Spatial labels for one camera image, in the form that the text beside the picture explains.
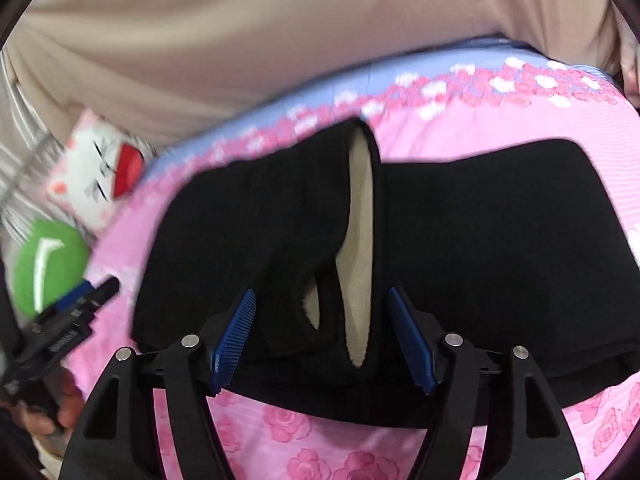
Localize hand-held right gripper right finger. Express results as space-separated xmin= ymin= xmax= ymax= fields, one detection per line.
xmin=387 ymin=287 xmax=586 ymax=480

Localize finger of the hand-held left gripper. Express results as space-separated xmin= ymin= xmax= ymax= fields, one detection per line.
xmin=55 ymin=281 xmax=97 ymax=312
xmin=74 ymin=276 xmax=121 ymax=319

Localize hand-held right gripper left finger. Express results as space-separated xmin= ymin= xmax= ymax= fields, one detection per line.
xmin=59 ymin=287 xmax=258 ymax=480

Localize black pants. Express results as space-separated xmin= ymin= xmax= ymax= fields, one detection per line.
xmin=131 ymin=117 xmax=640 ymax=428

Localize person's left hand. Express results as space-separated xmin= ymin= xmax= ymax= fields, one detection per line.
xmin=11 ymin=367 xmax=86 ymax=437

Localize green plush toy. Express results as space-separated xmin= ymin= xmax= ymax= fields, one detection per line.
xmin=13 ymin=218 xmax=91 ymax=317

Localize white cat face pillow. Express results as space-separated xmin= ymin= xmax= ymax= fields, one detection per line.
xmin=45 ymin=108 xmax=147 ymax=233

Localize pale striped curtain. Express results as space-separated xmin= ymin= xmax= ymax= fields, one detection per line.
xmin=0 ymin=50 xmax=68 ymax=256

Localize pink floral bedsheet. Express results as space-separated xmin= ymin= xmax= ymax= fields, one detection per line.
xmin=65 ymin=35 xmax=640 ymax=480

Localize beige cloth cover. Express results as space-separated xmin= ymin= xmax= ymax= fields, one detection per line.
xmin=2 ymin=0 xmax=631 ymax=153

